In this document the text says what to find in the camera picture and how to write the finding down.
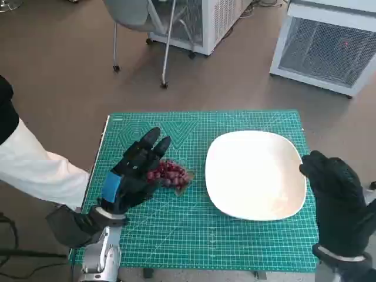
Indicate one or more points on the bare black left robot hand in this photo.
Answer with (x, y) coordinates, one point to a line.
(133, 179)

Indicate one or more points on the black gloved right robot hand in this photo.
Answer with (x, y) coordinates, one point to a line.
(337, 199)

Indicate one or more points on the red toy grape bunch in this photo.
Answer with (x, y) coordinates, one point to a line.
(171, 173)

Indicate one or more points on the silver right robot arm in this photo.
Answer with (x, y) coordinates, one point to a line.
(346, 267)

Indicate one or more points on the white square plate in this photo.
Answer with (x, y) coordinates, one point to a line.
(255, 176)

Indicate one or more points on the green cutting mat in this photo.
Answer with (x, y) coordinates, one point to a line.
(191, 229)

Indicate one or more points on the person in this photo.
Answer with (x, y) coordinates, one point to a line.
(32, 164)

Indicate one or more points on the large white mesh cabinet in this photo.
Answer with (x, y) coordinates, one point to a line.
(323, 50)

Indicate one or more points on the grey chair with metal legs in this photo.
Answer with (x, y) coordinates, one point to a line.
(132, 14)

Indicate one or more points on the white mesh cabinet with vents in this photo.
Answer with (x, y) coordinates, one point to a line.
(217, 26)

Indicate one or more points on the silver round chair base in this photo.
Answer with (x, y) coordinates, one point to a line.
(8, 4)

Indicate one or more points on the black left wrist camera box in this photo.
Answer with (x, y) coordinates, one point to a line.
(67, 226)

